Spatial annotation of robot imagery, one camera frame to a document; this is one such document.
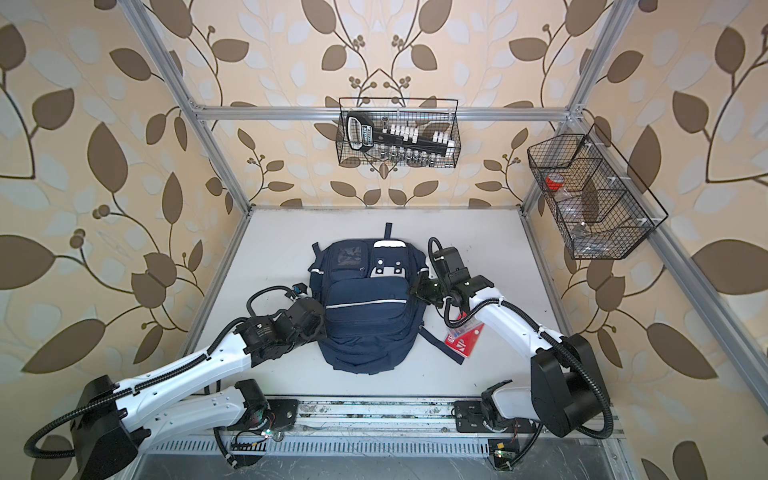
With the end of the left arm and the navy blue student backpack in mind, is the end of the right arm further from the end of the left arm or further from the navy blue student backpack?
the end of the left arm

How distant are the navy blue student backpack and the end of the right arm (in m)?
0.04

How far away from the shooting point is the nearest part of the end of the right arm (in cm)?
62

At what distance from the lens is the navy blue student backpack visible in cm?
80

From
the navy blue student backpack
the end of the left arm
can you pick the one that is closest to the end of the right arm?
the navy blue student backpack
